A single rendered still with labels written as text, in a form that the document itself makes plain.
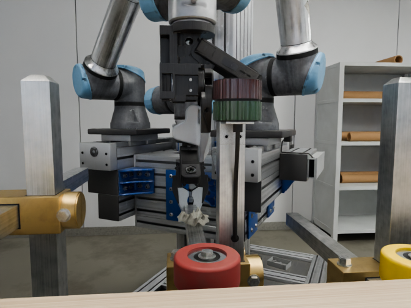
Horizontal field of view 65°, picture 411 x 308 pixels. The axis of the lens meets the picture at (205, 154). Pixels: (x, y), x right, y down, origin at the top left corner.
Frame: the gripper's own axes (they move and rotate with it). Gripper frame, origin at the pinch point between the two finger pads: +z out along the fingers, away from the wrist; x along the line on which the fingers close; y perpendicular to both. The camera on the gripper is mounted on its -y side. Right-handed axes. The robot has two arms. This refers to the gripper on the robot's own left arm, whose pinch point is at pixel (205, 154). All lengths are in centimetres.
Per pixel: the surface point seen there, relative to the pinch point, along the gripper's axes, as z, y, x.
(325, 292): 11.2, -9.4, 23.9
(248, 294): 11.2, -1.9, 23.6
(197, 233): 15.2, 0.9, -5.4
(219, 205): 6.1, -1.0, 9.5
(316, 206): 75, -130, -241
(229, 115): -6.0, -1.3, 15.2
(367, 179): 46, -167, -219
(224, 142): -2.6, -1.6, 9.9
